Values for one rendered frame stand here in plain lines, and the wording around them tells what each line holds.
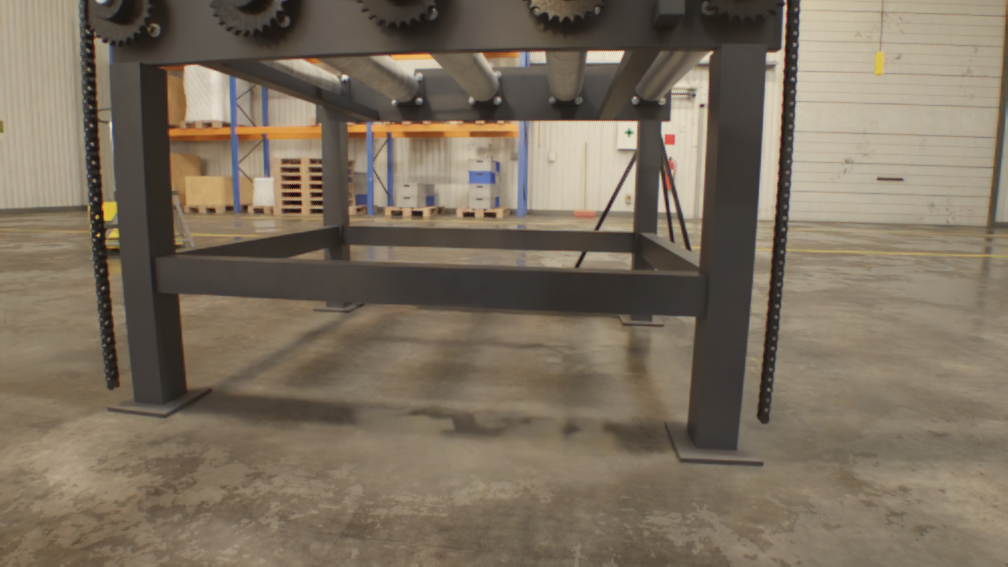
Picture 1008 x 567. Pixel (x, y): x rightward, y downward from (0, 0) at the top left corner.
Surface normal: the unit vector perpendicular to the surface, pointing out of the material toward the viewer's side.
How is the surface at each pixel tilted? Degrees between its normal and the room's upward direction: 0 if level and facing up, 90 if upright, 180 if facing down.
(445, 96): 90
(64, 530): 0
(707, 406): 90
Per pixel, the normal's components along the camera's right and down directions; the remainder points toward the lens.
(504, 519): 0.01, -0.99
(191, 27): -0.12, 0.12
